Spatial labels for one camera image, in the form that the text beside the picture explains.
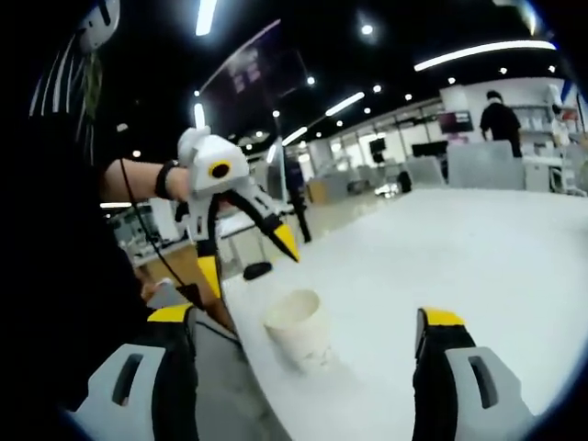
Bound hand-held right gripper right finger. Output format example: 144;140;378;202
411;306;537;441

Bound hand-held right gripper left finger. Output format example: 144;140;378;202
63;302;201;441

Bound white paper cup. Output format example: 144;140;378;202
263;288;334;376

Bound person's left hand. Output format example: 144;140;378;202
172;165;193;204

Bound black tripod stand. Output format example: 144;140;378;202
282;146;314;244

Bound black wristband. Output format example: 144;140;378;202
153;158;181;201

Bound black oval object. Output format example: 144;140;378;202
242;261;273;282

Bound grey mesh chair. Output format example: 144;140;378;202
192;316;290;441

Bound wooden cabinet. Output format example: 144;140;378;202
305;174;351;204

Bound short ceiling light strip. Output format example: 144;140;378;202
324;90;367;118
280;125;310;147

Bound grey laptop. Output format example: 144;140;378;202
200;18;307;139

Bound white table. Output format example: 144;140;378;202
220;187;584;441

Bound long curved ceiling light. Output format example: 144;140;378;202
195;0;218;37
413;39;558;74

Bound person's dark clothed body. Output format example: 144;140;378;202
13;36;153;414

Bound grey office chair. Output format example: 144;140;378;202
406;155;447;187
447;140;526;190

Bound white chest device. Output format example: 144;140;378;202
74;0;121;52

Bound round ceiling downlights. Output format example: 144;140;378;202
114;22;557;160

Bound white cabinet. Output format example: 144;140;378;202
523;155;565;192

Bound wall screen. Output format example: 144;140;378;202
437;109;474;135

